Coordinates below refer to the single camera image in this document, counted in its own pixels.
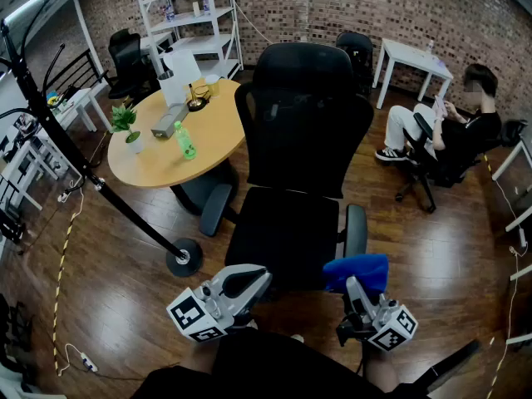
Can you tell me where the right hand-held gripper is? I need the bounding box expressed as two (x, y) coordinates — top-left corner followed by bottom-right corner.
(335, 275), (419, 352)

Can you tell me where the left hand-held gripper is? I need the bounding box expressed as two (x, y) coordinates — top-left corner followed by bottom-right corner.
(165, 263), (274, 343)

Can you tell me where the blue cloth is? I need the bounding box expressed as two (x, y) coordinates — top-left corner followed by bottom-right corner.
(322, 254), (391, 297)

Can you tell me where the black mesh office chair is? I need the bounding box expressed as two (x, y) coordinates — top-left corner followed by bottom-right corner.
(198, 42), (375, 303)

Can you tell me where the person's right forearm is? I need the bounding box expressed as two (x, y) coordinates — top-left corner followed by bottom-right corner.
(362, 347), (401, 394)

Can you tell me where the person's left forearm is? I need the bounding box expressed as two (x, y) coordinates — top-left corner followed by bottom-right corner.
(178, 338), (221, 376)

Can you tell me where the person's black clothing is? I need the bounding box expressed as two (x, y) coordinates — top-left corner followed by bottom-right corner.
(131, 328), (429, 399)

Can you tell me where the white power strip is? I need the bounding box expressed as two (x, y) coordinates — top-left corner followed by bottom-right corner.
(80, 351), (100, 373)

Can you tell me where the round wooden table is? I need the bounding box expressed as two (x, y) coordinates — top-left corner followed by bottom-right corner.
(106, 77), (247, 218)

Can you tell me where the green plastic bottle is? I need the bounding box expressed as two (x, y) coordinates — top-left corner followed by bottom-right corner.
(173, 121), (199, 160)

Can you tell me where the yellow black striped floor tape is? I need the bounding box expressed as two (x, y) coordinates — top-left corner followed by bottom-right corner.
(52, 212), (78, 377)

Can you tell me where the grey rectangular box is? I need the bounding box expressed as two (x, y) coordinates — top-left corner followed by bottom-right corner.
(150, 101), (190, 140)

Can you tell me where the green plant in white pot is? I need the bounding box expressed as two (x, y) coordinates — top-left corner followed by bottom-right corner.
(108, 104), (145, 155)

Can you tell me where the yellow jar with white lid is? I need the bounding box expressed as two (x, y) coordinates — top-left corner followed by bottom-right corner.
(204, 74), (221, 99)

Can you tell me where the white cylindrical container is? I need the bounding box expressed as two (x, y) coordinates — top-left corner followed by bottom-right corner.
(156, 71), (187, 108)

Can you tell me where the black coat rack stand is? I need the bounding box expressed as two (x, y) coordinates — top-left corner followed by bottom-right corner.
(0, 0), (204, 278)

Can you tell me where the white lamp with brass base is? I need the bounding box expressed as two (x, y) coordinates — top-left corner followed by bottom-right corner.
(162, 47), (209, 113)

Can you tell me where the white metal rack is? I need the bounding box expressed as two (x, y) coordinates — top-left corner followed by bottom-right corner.
(0, 137), (71, 214)

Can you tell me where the small white side table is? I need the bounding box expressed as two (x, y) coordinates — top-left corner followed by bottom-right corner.
(49, 87), (113, 135)

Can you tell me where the white square table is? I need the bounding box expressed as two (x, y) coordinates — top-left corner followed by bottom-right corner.
(372, 37), (455, 111)

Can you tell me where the black metal railing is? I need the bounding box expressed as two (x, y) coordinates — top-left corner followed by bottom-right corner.
(45, 49), (109, 95)

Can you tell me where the white metal shelf unit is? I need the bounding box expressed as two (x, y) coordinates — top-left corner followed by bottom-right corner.
(131, 0), (244, 81)

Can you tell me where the white frame table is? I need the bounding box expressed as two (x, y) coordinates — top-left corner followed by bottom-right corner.
(492, 135), (532, 232)

